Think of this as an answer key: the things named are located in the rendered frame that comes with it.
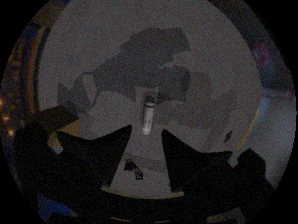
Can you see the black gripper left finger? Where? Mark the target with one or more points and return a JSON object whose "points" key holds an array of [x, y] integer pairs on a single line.
{"points": [[102, 154]]}

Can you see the black battery holder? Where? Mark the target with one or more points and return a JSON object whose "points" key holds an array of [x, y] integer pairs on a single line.
{"points": [[133, 168]]}

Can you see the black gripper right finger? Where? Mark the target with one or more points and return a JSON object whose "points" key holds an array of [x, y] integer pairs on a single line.
{"points": [[185, 164]]}

